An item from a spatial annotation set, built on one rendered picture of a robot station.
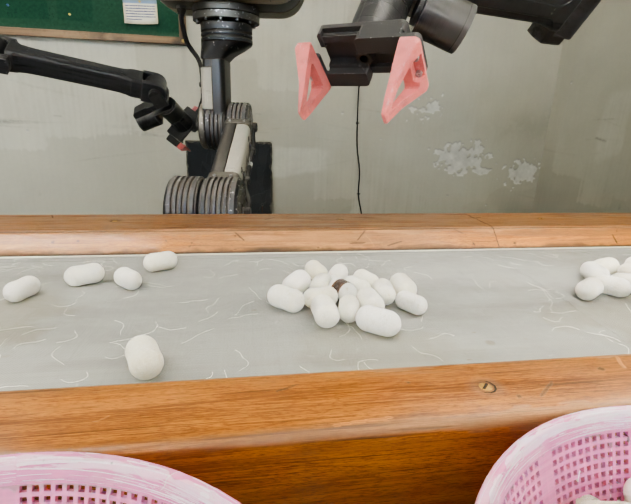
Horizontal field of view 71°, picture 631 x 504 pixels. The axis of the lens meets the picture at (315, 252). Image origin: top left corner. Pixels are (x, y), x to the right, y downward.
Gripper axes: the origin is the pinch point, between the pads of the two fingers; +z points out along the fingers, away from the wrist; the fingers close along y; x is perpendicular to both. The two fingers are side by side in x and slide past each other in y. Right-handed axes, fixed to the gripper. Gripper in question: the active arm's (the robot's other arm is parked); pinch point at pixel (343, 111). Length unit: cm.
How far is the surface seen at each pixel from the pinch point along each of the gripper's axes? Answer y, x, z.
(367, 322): -10.1, 1.1, 21.4
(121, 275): 13.4, 4.6, 23.9
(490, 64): 25, -162, -170
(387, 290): -9.4, -3.4, 17.2
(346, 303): -7.6, 0.4, 20.2
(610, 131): -38, -177, -140
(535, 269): -20.6, -19.9, 5.7
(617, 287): -28.1, -15.1, 8.1
